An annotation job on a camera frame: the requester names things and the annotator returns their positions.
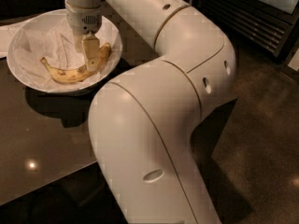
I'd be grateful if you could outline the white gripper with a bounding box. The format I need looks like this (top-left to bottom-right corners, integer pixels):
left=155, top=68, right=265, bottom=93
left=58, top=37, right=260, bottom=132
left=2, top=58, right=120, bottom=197
left=65, top=2, right=102, bottom=71

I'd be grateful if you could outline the yellow spotted banana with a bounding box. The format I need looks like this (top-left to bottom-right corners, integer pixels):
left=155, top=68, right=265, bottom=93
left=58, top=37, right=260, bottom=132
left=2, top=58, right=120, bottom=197
left=40, top=42, right=111, bottom=84

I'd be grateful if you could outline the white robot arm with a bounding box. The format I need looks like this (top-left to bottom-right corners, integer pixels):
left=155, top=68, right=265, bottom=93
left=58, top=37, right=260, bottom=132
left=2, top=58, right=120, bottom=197
left=65, top=0, right=236, bottom=224

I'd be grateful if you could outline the white round bowl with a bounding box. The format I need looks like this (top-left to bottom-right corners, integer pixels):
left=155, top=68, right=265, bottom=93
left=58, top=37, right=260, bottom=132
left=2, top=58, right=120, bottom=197
left=7, top=8, right=124, bottom=97

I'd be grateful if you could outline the white paper liner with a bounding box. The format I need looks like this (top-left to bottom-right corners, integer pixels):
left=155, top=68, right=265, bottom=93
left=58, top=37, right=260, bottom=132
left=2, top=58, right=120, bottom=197
left=12, top=9, right=121, bottom=93

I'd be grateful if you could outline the white paper sheet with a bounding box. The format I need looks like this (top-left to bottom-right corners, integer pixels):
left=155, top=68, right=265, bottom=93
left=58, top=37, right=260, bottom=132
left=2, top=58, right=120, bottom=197
left=0, top=19, right=30, bottom=59

